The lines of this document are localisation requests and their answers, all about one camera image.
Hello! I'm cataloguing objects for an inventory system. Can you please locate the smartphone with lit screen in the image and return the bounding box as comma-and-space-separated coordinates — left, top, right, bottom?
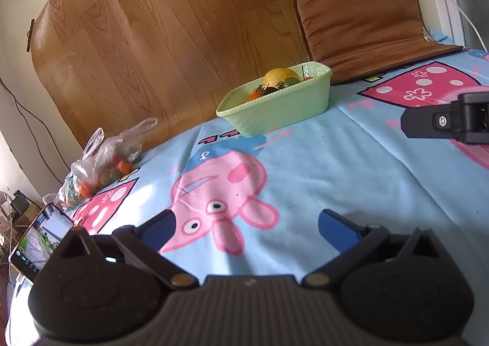
8, 203, 75, 282

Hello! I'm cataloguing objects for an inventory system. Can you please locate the wood-pattern vinyl sheet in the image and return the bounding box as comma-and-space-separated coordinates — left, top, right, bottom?
28, 0, 309, 150

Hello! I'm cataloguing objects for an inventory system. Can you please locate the clear plastic bag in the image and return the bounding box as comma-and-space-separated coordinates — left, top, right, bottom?
53, 118, 158, 211

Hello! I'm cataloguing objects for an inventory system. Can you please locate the blue cartoon printed blanket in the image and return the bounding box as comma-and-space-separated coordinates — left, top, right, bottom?
6, 47, 489, 346

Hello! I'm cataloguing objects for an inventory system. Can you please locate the light green plastic basket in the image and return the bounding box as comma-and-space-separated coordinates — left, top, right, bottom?
216, 61, 333, 138

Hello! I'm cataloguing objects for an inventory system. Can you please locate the yellow mango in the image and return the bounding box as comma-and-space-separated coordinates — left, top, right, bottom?
262, 68, 300, 87

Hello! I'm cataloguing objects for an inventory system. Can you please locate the small dark box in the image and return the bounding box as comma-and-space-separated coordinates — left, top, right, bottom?
11, 189, 31, 217

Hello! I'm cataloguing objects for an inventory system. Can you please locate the brown seat cushion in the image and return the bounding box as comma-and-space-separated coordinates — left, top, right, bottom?
291, 0, 465, 86

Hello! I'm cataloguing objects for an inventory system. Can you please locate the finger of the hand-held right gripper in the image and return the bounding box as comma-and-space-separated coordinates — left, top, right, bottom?
402, 91, 489, 144

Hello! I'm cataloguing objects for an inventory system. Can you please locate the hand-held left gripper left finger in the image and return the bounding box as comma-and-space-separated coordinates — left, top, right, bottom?
57, 210, 199, 289

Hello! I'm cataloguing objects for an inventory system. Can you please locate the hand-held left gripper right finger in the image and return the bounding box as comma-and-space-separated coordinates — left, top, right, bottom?
304, 209, 447, 287

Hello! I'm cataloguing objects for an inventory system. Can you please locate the thin black cable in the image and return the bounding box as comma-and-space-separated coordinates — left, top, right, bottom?
0, 76, 64, 186

